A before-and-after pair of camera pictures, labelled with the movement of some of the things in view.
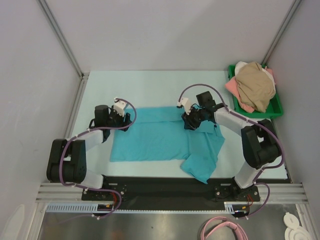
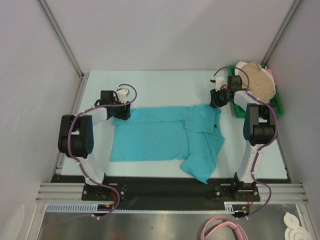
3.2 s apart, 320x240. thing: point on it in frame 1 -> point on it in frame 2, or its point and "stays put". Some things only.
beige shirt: (256, 85) stays put
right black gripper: (190, 121) -> (215, 99)
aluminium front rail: (280, 193) stays put
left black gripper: (127, 121) -> (124, 114)
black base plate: (170, 192) stays put
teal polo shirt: (158, 134) stays put
